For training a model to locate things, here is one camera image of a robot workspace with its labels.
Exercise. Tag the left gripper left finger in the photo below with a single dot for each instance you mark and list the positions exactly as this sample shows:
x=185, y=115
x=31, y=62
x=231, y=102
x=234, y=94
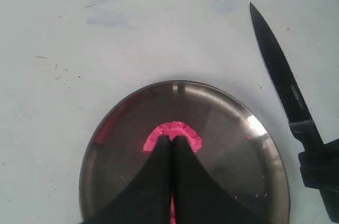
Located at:
x=137, y=187

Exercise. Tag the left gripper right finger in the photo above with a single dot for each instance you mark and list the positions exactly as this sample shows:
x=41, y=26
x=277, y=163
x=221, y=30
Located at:
x=206, y=189

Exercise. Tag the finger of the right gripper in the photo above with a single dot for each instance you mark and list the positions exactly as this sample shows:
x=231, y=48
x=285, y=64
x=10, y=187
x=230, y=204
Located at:
x=321, y=176

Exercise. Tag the black knife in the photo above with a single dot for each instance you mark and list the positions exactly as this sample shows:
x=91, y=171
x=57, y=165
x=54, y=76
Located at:
x=301, y=123

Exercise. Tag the pink dough lump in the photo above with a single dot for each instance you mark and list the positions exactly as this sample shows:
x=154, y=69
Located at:
x=172, y=180

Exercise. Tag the round stainless steel plate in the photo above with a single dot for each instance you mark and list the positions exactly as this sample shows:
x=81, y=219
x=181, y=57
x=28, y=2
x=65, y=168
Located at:
x=236, y=149

